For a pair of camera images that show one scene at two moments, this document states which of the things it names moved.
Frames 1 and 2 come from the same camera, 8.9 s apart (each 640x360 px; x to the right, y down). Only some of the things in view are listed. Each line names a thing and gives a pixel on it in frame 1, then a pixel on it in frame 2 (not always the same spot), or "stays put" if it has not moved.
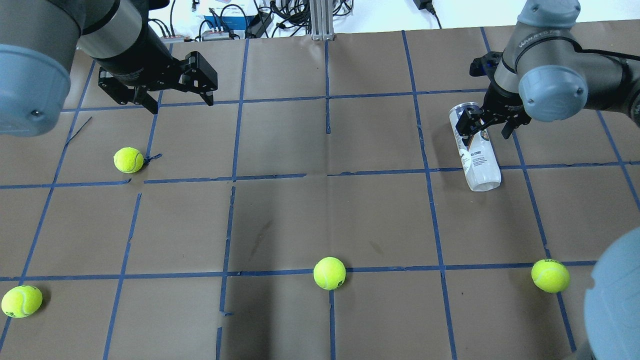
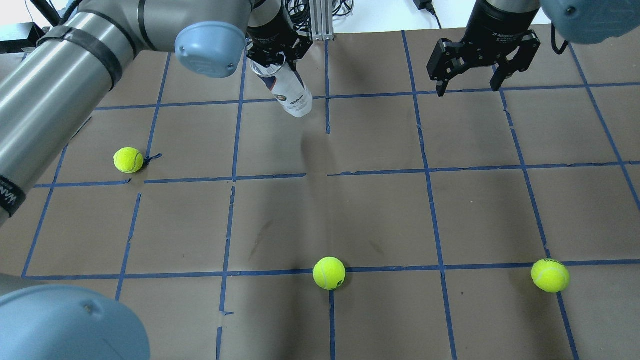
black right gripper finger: x=508 y=128 -> x=529 y=45
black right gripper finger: x=470 y=122 -> x=449 y=59
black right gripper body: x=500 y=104 -> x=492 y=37
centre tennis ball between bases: x=329 y=273 stays put
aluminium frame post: x=322 y=20 stays put
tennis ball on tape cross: x=128 y=160 stays put
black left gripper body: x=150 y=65 -> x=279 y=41
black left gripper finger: x=198 y=75 -> x=265 y=55
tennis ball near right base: x=550 y=276 stays put
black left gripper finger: x=126 y=93 -> x=293 y=55
